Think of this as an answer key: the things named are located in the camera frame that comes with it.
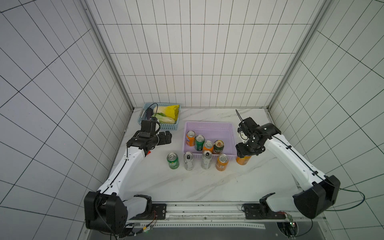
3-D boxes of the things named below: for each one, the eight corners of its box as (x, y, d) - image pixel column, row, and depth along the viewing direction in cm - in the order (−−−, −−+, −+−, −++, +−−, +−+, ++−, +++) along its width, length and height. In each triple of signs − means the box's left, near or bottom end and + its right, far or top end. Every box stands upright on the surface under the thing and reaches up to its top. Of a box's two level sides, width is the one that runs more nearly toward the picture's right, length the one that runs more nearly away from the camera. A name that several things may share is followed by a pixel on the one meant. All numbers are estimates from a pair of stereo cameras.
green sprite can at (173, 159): (168, 169, 88) (166, 162, 80) (169, 160, 92) (167, 152, 84) (178, 169, 89) (177, 162, 80) (179, 160, 92) (178, 152, 84)
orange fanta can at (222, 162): (216, 171, 88) (218, 164, 79) (215, 162, 92) (217, 153, 83) (225, 171, 88) (229, 164, 79) (224, 162, 92) (227, 153, 83)
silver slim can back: (184, 170, 88) (183, 161, 77) (185, 161, 92) (183, 151, 81) (193, 170, 88) (193, 161, 77) (193, 161, 92) (193, 151, 81)
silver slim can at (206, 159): (201, 170, 89) (202, 159, 78) (201, 161, 92) (202, 150, 81) (210, 170, 89) (212, 159, 78) (209, 161, 92) (211, 150, 81)
